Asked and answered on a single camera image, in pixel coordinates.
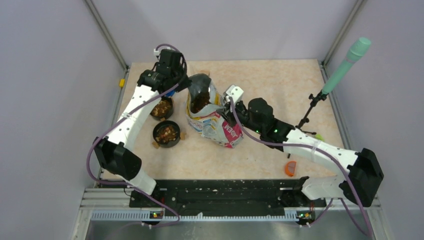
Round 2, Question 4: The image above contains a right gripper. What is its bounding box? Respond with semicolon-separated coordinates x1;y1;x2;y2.
217;98;264;135

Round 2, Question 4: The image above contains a pet food bag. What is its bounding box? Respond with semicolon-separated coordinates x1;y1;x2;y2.
185;73;243;149

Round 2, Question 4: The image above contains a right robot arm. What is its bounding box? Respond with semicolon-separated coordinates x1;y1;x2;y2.
219;84;384;207

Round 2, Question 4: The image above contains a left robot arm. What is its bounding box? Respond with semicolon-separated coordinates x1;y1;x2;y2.
92;45;191;207

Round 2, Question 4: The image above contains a black pet bowl far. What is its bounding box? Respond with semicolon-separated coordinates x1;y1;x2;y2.
150;97;174;121

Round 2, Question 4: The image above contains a black pet bowl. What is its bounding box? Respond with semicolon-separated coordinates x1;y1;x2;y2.
152;120;181;148
150;97;174;121

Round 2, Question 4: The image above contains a black pet bowl near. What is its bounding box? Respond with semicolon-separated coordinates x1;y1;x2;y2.
152;120;181;148

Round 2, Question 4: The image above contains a yellow block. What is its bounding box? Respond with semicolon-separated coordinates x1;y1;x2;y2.
119;78;125;88

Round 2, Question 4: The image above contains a small wooden block near bowl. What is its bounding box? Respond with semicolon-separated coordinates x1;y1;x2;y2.
179;132;187;140

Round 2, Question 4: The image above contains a small wooden block front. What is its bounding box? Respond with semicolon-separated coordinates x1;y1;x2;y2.
152;141;161;149

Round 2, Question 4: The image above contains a black mini tripod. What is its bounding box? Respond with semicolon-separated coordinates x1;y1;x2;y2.
295;91;328;137

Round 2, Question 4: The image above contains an orange plastic piece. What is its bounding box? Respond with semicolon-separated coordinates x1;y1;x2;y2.
284;161;297;177

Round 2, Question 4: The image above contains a green curved piece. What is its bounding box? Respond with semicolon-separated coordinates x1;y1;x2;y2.
314;133;324;141

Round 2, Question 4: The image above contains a mint green microphone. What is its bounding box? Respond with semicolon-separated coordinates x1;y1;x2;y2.
320;37;372;95

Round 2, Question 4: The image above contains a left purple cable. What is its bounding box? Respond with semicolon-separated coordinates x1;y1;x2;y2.
86;43;188;228

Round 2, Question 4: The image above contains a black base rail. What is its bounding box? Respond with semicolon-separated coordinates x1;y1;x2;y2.
129;178;327;218

